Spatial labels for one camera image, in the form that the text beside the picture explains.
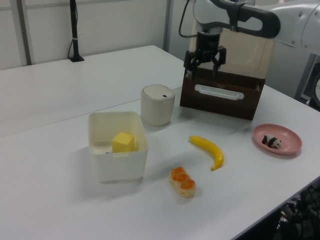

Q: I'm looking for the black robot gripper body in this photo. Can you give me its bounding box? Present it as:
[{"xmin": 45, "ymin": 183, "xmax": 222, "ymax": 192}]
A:
[{"xmin": 192, "ymin": 31, "xmax": 223, "ymax": 63}]

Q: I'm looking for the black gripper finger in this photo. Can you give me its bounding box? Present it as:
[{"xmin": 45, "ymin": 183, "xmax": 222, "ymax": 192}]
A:
[
  {"xmin": 212, "ymin": 46, "xmax": 227, "ymax": 76},
  {"xmin": 184, "ymin": 50, "xmax": 198, "ymax": 81}
]

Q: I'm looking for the yellow cube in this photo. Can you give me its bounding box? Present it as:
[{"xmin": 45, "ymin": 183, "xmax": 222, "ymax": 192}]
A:
[{"xmin": 111, "ymin": 131, "xmax": 136, "ymax": 154}]

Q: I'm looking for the white plastic storage box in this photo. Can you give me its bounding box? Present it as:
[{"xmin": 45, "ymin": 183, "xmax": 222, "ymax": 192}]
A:
[{"xmin": 88, "ymin": 111, "xmax": 150, "ymax": 184}]

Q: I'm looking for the cream plastic cabinet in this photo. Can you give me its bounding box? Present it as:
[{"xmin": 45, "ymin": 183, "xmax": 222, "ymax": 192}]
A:
[{"xmin": 189, "ymin": 26, "xmax": 276, "ymax": 81}]

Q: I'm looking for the dark brown wooden drawer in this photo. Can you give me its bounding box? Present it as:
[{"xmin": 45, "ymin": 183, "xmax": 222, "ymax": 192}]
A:
[{"xmin": 179, "ymin": 62, "xmax": 265, "ymax": 122}]

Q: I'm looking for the beige lidded trash can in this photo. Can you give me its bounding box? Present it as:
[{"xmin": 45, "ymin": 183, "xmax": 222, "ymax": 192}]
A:
[{"xmin": 140, "ymin": 84, "xmax": 176, "ymax": 127}]

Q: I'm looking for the yellow toy banana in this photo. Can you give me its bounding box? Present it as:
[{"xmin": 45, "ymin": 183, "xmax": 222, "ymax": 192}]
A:
[{"xmin": 188, "ymin": 135, "xmax": 225, "ymax": 172}]

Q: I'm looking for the black white panda figurine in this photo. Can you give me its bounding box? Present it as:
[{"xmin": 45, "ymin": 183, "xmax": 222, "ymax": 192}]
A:
[{"xmin": 261, "ymin": 134, "xmax": 283, "ymax": 149}]

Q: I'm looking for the pink plate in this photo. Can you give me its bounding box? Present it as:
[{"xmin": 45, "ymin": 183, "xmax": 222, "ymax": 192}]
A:
[{"xmin": 252, "ymin": 123, "xmax": 303, "ymax": 159}]

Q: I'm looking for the orange glazed toy bread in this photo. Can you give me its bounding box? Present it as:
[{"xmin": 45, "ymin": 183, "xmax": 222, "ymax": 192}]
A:
[{"xmin": 169, "ymin": 166, "xmax": 197, "ymax": 199}]

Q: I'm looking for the black mesh chair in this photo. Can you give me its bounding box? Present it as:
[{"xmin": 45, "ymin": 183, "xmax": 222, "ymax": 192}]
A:
[{"xmin": 279, "ymin": 184, "xmax": 320, "ymax": 240}]

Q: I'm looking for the white drawer handle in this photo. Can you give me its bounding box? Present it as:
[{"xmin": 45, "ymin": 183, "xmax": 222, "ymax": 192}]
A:
[{"xmin": 194, "ymin": 84, "xmax": 245, "ymax": 101}]

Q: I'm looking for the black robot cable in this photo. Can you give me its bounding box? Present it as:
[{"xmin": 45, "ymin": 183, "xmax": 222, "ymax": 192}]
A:
[{"xmin": 178, "ymin": 0, "xmax": 199, "ymax": 39}]

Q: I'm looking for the grey metal frame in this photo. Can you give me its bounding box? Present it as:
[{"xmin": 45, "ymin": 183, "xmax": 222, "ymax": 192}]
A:
[{"xmin": 294, "ymin": 53, "xmax": 320, "ymax": 112}]

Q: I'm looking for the black camera pole stand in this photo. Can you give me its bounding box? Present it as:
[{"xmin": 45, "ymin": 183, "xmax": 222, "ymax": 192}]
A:
[{"xmin": 67, "ymin": 0, "xmax": 85, "ymax": 63}]

